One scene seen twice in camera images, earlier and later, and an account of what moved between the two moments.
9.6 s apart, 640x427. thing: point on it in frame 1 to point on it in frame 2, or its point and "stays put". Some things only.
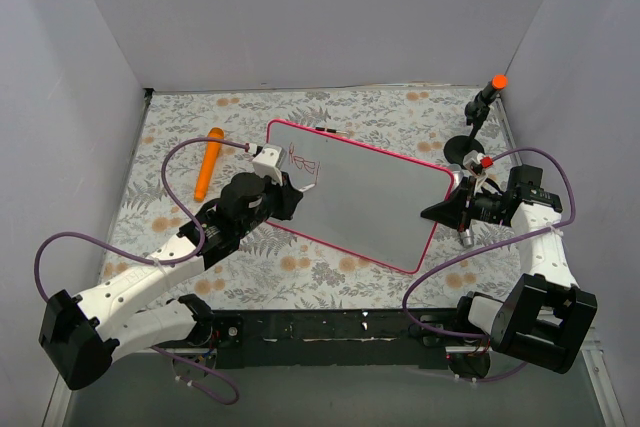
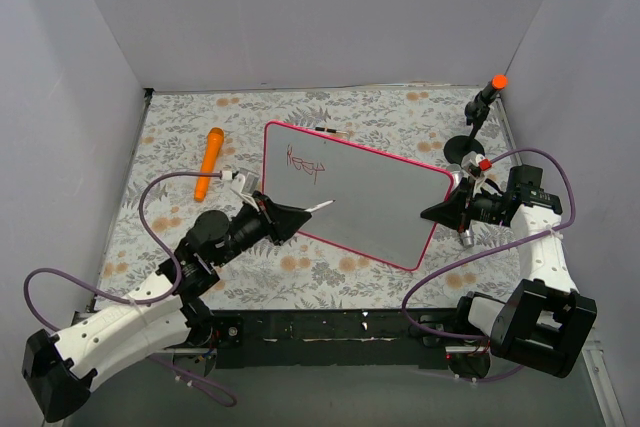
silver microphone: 466,236 stays put
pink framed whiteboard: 358,195 stays put
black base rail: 342,339 stays put
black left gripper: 279,195 to 270,221
